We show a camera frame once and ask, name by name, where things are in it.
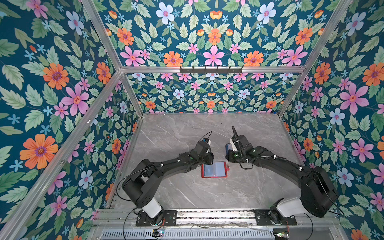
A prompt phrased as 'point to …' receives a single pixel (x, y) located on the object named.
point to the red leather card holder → (216, 169)
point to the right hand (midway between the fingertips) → (226, 155)
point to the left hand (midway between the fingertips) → (216, 154)
